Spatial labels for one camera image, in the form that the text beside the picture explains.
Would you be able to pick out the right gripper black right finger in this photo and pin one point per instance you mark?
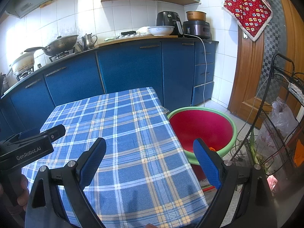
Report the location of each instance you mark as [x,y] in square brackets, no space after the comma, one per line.
[255,207]

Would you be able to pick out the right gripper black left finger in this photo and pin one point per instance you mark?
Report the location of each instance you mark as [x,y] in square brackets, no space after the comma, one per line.
[45,207]

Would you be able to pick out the blue kitchen base cabinets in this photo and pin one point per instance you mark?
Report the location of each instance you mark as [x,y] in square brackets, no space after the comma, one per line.
[180,71]

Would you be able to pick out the person's left hand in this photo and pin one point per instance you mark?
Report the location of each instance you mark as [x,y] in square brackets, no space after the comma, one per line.
[22,192]

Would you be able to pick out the green onions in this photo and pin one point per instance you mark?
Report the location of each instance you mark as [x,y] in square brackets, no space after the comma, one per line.
[255,155]

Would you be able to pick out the white plastic shopping bag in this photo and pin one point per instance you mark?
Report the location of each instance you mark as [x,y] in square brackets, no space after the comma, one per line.
[277,126]

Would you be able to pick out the red basin with green rim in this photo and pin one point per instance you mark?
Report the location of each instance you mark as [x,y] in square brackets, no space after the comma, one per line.
[214,127]

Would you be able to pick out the white cooking pot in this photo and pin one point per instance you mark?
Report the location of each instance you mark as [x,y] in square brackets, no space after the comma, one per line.
[23,63]

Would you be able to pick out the gas stove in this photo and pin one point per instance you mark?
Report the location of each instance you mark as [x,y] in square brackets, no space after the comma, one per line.
[43,60]

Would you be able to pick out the blue plaid tablecloth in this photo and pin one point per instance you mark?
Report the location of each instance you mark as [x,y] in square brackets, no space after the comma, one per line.
[144,177]

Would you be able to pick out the black wok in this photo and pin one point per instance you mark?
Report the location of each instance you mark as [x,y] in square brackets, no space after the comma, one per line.
[61,44]

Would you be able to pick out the wooden door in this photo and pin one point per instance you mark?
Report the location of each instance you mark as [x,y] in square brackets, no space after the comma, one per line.
[243,101]

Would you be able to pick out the steel kettle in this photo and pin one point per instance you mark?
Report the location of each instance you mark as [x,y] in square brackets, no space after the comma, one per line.
[89,41]

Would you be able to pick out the white bowl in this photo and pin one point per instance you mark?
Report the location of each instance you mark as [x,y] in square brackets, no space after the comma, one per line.
[161,30]

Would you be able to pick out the dark rice cooker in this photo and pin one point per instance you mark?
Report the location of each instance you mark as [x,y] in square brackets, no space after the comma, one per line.
[197,28]

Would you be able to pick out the black air fryer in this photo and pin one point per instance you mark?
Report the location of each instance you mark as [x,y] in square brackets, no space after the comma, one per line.
[170,18]

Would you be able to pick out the brown inner pot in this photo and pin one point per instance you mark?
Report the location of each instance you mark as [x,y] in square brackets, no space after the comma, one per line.
[196,16]

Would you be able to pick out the red patterned quilted cloth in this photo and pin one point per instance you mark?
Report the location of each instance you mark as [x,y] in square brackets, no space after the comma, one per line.
[252,16]

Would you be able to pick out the black wire rack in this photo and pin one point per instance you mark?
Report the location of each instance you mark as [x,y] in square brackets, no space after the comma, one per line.
[286,83]

